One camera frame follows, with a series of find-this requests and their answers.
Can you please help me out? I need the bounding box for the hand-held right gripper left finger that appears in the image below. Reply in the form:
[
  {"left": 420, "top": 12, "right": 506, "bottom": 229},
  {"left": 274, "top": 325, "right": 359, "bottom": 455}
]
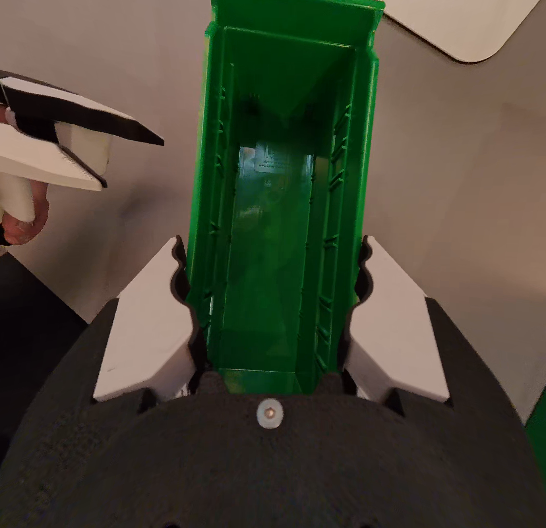
[{"left": 92, "top": 235, "right": 210, "bottom": 403}]

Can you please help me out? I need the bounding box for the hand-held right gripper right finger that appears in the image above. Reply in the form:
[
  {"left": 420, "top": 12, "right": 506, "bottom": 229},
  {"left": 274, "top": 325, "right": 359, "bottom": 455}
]
[{"left": 339, "top": 235, "right": 452, "bottom": 405}]

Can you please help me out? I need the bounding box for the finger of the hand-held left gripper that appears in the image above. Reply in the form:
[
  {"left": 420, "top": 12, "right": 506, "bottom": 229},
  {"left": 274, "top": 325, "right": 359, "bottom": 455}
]
[
  {"left": 0, "top": 69, "right": 165, "bottom": 172},
  {"left": 0, "top": 123, "right": 109, "bottom": 192}
]

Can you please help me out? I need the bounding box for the person's left hand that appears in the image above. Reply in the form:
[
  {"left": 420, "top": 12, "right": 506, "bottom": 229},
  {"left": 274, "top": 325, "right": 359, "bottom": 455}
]
[{"left": 0, "top": 182, "right": 50, "bottom": 246}]

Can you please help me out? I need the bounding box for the green plastic bin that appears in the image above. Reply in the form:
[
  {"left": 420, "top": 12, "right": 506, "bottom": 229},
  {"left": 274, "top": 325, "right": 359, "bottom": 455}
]
[
  {"left": 524, "top": 386, "right": 546, "bottom": 467},
  {"left": 185, "top": 0, "right": 386, "bottom": 396}
]

